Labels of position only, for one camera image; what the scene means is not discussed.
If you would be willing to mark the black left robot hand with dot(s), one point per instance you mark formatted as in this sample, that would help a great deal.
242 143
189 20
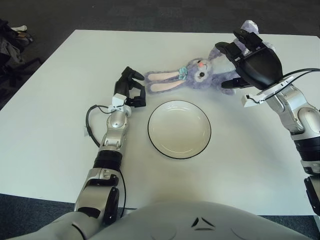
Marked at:
121 86

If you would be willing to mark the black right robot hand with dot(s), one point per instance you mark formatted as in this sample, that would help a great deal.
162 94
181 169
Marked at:
262 67

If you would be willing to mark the purple plush bunny doll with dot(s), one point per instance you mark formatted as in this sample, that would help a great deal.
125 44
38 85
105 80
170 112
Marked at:
200 75

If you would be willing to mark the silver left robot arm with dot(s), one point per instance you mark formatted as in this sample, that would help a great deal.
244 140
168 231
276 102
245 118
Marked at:
116 122

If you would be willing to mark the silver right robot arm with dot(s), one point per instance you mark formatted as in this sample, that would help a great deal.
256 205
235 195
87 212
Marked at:
300 117

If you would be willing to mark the white plate with black rim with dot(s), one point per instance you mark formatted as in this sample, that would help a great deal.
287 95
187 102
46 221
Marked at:
178 130

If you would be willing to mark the black chair base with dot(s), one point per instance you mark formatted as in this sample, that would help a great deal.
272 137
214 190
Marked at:
27 63

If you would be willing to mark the white shoe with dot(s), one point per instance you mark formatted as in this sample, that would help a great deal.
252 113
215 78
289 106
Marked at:
22 27

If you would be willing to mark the dark pile of bags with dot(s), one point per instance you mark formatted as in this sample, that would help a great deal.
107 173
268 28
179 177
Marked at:
10 42

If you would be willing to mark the grey robot torso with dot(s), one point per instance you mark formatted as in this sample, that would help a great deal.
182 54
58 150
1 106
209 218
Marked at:
160 225

